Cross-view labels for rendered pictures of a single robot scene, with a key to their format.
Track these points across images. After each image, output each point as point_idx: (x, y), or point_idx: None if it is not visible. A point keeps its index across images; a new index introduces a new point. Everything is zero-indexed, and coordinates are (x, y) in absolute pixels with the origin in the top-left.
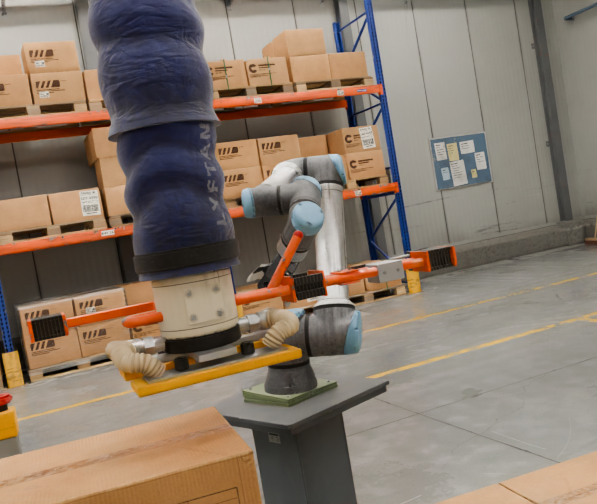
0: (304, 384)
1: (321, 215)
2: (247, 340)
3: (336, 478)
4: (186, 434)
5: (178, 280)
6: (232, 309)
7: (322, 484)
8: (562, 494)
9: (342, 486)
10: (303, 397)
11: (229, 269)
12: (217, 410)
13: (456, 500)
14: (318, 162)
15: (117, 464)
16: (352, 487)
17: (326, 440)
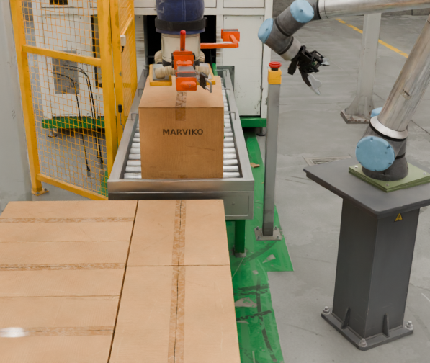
0: (365, 168)
1: (263, 32)
2: None
3: (361, 248)
4: (184, 101)
5: None
6: (168, 53)
7: (351, 240)
8: (184, 276)
9: (363, 258)
10: (359, 176)
11: (173, 35)
12: (214, 106)
13: (222, 245)
14: None
15: (168, 92)
16: (370, 268)
17: (361, 217)
